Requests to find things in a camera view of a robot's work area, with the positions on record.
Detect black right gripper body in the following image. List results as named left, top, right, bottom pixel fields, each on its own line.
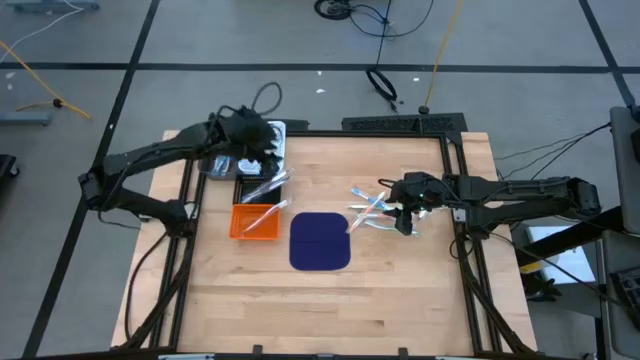
left=378, top=171, right=451, bottom=236

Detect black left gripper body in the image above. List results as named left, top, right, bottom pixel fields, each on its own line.
left=212, top=104, right=281, bottom=167

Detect black plastic basket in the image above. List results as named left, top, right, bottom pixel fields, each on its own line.
left=232, top=173, right=283, bottom=206

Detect white plastic basket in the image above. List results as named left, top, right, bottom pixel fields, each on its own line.
left=238, top=119, right=288, bottom=176

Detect black perforated panel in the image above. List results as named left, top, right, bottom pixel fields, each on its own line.
left=279, top=115, right=310, bottom=132
left=342, top=112, right=469, bottom=135

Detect grey plastic basket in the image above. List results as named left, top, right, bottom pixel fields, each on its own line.
left=198, top=152, right=240, bottom=181

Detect orange plastic basket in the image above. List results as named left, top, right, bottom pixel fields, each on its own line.
left=229, top=202, right=282, bottom=241

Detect dark blue-violet mat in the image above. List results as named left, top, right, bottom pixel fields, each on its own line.
left=289, top=211, right=352, bottom=272

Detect black floor stand foot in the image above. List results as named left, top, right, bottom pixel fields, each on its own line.
left=522, top=272, right=564, bottom=301

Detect black diagonal beam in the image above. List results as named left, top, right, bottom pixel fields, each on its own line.
left=517, top=204, right=626, bottom=266

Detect white paper sheet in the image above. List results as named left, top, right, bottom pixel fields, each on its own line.
left=524, top=224, right=599, bottom=286

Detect grey floor bar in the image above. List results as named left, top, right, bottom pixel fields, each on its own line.
left=0, top=112, right=53, bottom=126

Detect grey table foot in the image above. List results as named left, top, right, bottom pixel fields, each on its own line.
left=7, top=0, right=100, bottom=12

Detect black caster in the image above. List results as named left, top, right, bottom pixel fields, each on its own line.
left=0, top=153, right=21, bottom=179

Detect grey cabinet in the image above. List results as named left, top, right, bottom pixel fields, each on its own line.
left=597, top=229, right=640, bottom=360

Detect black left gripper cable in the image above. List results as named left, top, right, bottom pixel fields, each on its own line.
left=249, top=81, right=284, bottom=117

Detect black aluminium table frame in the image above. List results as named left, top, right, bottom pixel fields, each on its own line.
left=119, top=113, right=541, bottom=360

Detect black coiled floor cable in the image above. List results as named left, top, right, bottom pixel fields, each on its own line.
left=365, top=67, right=404, bottom=112

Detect yellow hanging cable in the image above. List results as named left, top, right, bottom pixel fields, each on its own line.
left=423, top=0, right=464, bottom=109

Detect black floor cable bundle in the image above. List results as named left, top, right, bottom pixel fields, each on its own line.
left=313, top=0, right=435, bottom=40

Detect thin black floor cables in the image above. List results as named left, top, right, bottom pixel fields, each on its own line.
left=494, top=122, right=614, bottom=181

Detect black hanging cable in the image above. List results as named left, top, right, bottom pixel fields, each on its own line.
left=373, top=0, right=394, bottom=71

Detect black left arm base cable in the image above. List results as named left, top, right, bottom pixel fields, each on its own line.
left=123, top=232, right=171, bottom=344

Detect yellow floor cable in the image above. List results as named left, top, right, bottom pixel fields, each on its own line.
left=0, top=39, right=92, bottom=120

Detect white floor cable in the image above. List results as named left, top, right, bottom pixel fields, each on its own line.
left=0, top=0, right=86, bottom=64

